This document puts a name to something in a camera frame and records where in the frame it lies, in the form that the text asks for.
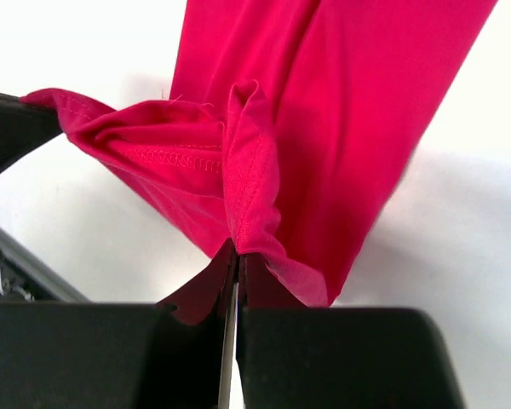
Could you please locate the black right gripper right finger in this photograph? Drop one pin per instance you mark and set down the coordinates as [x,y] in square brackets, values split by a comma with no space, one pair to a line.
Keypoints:
[293,356]

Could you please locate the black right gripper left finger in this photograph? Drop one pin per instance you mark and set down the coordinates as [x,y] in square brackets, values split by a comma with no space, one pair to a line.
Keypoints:
[177,353]

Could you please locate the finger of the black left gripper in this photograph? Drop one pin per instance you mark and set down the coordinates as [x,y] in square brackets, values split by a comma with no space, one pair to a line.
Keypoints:
[23,129]

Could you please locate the magenta t shirt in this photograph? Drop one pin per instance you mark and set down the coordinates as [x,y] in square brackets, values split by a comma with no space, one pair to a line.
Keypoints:
[288,126]

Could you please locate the aluminium table rail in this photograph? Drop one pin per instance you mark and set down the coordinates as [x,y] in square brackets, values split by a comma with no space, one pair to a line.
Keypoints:
[23,270]

